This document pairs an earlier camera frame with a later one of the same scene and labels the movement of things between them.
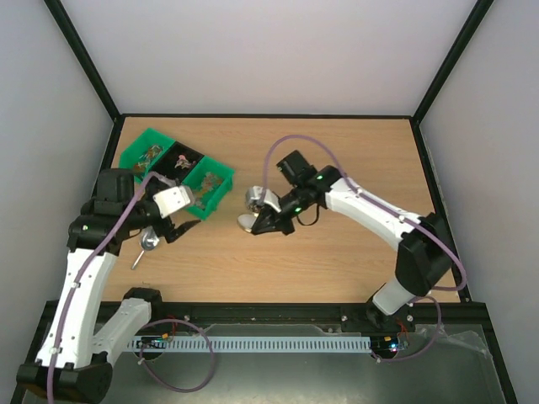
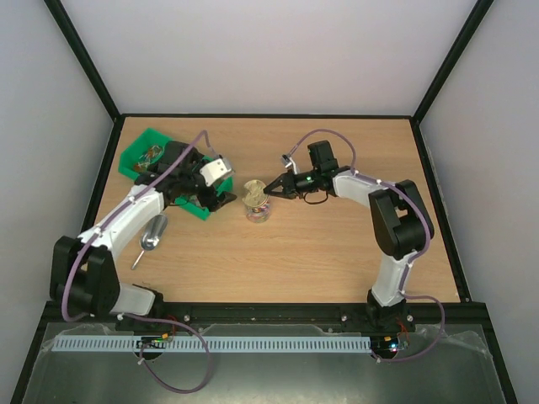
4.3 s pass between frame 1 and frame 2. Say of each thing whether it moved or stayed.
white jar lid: moved
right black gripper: moved
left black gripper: moved
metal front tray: stayed
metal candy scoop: stayed
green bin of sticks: stayed
